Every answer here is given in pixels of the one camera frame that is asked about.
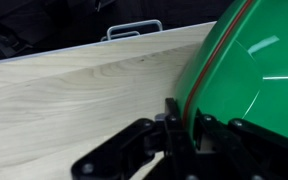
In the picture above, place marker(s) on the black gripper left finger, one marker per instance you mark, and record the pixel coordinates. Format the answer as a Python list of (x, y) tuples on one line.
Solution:
[(120, 157)]

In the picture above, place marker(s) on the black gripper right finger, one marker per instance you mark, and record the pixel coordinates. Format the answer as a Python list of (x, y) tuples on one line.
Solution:
[(249, 151)]

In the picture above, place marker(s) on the green plastic bowl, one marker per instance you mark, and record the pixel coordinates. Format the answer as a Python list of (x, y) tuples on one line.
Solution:
[(243, 67)]

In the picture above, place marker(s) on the orange red plastic bowl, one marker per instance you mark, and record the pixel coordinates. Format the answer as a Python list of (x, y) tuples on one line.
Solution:
[(214, 56)]

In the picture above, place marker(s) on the green bottom bowl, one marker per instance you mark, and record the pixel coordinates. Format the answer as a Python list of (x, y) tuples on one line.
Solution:
[(204, 63)]

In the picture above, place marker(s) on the white cabinet with wooden top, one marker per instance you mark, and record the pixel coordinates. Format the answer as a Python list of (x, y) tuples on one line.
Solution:
[(57, 106)]

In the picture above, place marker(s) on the metal drawer handle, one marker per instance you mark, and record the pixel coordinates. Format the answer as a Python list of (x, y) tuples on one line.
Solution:
[(130, 29)]

